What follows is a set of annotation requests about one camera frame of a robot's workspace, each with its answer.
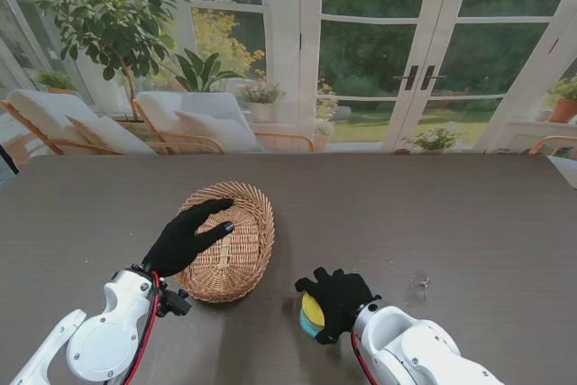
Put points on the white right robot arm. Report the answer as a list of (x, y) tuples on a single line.
[(405, 344)]

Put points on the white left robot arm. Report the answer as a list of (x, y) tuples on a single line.
[(103, 346)]

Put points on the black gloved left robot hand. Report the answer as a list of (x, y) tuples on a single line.
[(173, 247)]

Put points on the flowering plant in white pot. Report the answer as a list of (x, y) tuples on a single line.
[(262, 101)]

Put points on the large leafy potted tree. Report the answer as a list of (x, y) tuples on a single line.
[(103, 20)]

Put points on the yellow round culture dish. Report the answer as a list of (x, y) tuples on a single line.
[(311, 308)]

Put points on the oval wicker basket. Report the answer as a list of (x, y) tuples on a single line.
[(239, 263)]

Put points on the white throw pillow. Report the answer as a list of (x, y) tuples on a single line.
[(216, 130), (108, 134)]

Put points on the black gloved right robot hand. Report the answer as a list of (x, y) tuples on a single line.
[(342, 299)]

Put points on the low white flowering plant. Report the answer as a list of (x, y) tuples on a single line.
[(433, 139)]

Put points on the orange frame chair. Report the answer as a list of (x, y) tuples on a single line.
[(547, 141)]

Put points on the white cushioned lounge chair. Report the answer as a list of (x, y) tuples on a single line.
[(198, 107), (40, 112)]

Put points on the plant in terracotta pot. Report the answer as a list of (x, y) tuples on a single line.
[(563, 107)]

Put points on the broad-leaf green plant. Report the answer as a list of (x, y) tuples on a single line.
[(203, 71)]

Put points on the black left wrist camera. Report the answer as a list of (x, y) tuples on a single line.
[(173, 303)]

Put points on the yellow flowers in pale pot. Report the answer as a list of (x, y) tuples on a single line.
[(324, 107)]

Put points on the small plant in orange pot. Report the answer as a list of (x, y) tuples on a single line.
[(56, 82)]

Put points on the blue round culture dish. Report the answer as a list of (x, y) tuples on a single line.
[(306, 324)]

